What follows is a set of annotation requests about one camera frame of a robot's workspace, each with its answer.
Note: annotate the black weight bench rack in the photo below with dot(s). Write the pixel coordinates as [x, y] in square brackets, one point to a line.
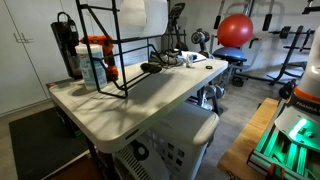
[285, 32]

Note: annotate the grey sneaker with black laces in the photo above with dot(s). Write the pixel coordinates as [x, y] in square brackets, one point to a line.
[166, 59]

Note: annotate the clear glass jar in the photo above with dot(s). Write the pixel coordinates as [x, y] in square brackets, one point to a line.
[189, 61]

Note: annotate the white laundry basket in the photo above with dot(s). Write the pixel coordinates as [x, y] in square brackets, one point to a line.
[180, 133]

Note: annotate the blue hand brush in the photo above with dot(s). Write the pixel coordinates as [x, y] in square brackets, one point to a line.
[196, 58]

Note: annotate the black adjustable dumbbell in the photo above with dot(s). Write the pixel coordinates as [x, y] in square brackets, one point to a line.
[215, 92]

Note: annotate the orange power drill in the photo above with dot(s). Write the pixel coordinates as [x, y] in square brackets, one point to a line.
[106, 46]

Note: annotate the white wipes canister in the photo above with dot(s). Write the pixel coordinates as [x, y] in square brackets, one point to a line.
[91, 71]

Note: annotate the blue balance trainer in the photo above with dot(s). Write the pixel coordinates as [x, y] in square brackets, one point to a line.
[230, 54]

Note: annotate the black elliptical machine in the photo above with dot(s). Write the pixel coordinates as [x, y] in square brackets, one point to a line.
[176, 10]

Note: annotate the red exercise ball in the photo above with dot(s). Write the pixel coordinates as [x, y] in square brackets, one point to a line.
[235, 30]

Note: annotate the wooden workbench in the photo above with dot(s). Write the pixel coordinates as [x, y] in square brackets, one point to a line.
[246, 146]

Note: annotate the black floor mat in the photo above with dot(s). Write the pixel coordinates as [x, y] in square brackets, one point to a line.
[40, 143]

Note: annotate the white cabinet doors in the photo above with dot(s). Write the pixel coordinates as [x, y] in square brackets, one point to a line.
[20, 66]

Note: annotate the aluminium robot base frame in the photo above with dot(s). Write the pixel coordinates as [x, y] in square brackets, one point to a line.
[283, 156]

